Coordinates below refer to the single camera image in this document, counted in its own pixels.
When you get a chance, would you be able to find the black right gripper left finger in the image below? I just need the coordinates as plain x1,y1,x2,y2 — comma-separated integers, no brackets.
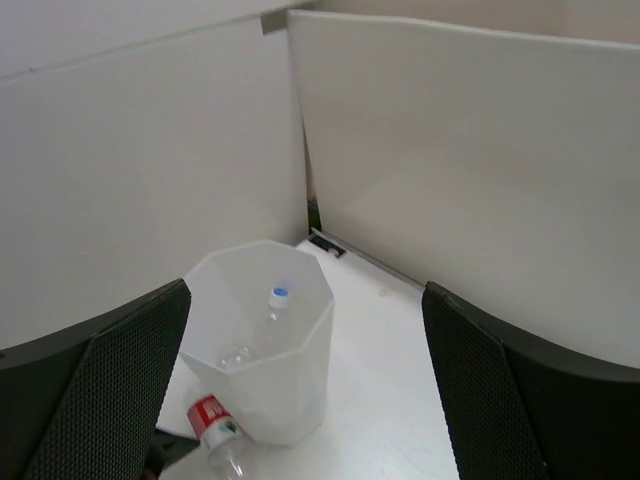
1,279,191,479

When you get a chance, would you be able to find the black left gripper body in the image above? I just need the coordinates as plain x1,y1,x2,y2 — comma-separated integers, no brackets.
144,428,200,480

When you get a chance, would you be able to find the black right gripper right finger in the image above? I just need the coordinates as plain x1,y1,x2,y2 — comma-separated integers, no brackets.
422,282,639,479

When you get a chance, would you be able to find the clear white cap plastic bottle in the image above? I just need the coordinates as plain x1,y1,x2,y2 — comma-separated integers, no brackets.
217,286,291,371

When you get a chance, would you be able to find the white octagonal plastic bin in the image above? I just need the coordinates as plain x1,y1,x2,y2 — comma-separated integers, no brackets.
180,240,335,446

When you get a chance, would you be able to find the red label plastic bottle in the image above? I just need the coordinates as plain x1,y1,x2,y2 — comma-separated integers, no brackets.
184,383,248,479

